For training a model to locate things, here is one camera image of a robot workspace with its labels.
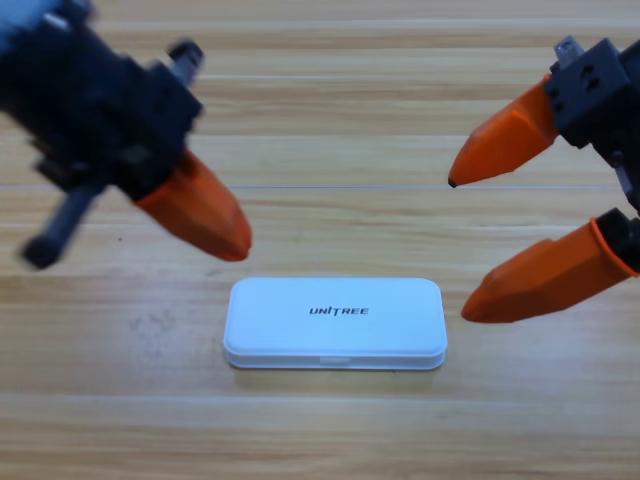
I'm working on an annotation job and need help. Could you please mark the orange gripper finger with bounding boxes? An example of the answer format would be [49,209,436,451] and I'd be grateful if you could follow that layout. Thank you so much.
[460,217,640,325]

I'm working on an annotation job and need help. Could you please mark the white Unitree pencil case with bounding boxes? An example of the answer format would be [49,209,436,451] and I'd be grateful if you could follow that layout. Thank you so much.
[222,277,448,371]

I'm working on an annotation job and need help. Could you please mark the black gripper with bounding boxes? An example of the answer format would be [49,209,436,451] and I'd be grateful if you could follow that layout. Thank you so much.
[448,37,640,276]
[0,14,253,271]

